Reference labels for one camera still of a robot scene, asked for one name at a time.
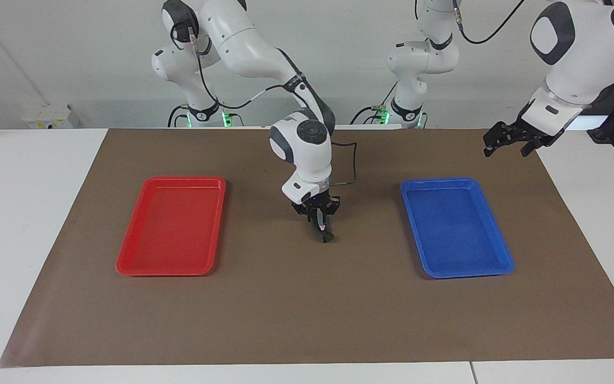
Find brown table mat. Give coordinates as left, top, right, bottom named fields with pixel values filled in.
left=0, top=128, right=614, bottom=369

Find white socket box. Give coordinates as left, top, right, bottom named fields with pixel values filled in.
left=21, top=103, right=79, bottom=130

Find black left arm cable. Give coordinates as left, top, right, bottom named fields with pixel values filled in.
left=455, top=0, right=526, bottom=45

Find black base cable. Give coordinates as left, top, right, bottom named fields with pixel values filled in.
left=351, top=80, right=394, bottom=127
left=167, top=104, right=188, bottom=129

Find blue plastic tray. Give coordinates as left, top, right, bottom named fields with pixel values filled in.
left=400, top=178, right=515, bottom=279

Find red plastic tray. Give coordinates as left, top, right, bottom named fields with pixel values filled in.
left=115, top=176, right=227, bottom=277

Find black left base cable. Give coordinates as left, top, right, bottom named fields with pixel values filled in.
left=351, top=80, right=394, bottom=127

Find black right base cable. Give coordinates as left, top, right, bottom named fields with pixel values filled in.
left=167, top=104, right=188, bottom=129

